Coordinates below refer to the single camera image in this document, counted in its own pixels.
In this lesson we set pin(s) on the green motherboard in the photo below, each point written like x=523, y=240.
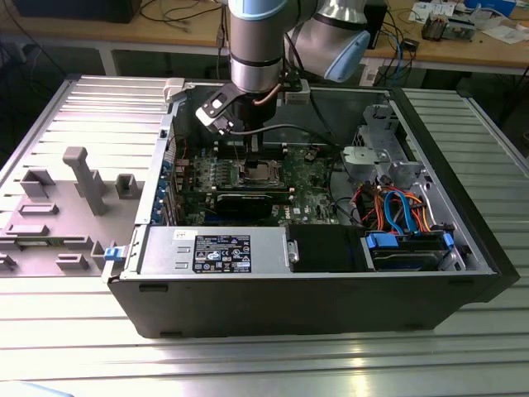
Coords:
x=308, y=194

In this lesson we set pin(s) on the silver coin battery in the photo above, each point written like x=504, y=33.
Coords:
x=312, y=156

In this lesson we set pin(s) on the black RAM slot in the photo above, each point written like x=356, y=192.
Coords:
x=274, y=152
x=274, y=148
x=274, y=144
x=274, y=157

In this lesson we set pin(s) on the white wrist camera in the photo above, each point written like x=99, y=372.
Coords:
x=215, y=108

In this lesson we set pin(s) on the black power connector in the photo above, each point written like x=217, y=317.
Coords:
x=385, y=180

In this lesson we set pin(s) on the white paper sheet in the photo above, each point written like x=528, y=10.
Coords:
x=421, y=10
x=508, y=35

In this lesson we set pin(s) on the pale blue rounded object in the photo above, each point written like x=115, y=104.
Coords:
x=25, y=390

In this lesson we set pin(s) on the pale case release latch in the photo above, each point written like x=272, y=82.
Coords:
x=173, y=89

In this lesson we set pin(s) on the silver drive cage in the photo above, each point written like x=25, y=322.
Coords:
x=378, y=118

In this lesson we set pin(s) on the blue card retention clip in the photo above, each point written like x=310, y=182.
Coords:
x=167, y=167
x=157, y=214
x=162, y=192

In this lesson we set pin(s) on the blue box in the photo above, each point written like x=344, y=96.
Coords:
x=492, y=4

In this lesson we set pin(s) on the large black box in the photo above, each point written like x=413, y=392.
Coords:
x=74, y=10

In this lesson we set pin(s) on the grey parts rack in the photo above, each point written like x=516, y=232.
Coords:
x=89, y=186

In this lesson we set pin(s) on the copper CPU cooler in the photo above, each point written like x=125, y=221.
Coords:
x=434, y=27

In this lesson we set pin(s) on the black graphics card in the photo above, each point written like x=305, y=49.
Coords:
x=244, y=207

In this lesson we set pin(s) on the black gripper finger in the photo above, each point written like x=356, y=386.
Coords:
x=253, y=151

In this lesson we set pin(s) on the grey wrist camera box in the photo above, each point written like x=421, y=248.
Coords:
x=298, y=94

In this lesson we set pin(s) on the green RAM stick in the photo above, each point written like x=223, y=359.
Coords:
x=252, y=189
x=35, y=244

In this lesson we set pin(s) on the silver power supply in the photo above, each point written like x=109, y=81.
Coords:
x=165, y=252

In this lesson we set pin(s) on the blue case latch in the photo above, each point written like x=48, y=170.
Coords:
x=113, y=254

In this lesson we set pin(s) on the black plastic shroud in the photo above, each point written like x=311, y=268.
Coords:
x=322, y=248

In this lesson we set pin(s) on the small black box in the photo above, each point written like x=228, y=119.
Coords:
x=411, y=44

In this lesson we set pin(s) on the silver metal bracket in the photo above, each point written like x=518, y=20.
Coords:
x=363, y=159

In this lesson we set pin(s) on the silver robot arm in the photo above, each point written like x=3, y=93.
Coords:
x=254, y=49

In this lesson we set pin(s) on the silver green CPU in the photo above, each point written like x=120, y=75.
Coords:
x=266, y=173

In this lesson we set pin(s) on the black open PC case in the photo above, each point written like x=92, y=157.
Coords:
x=289, y=306

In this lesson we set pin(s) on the wooden desk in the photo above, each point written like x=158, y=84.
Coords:
x=186, y=35

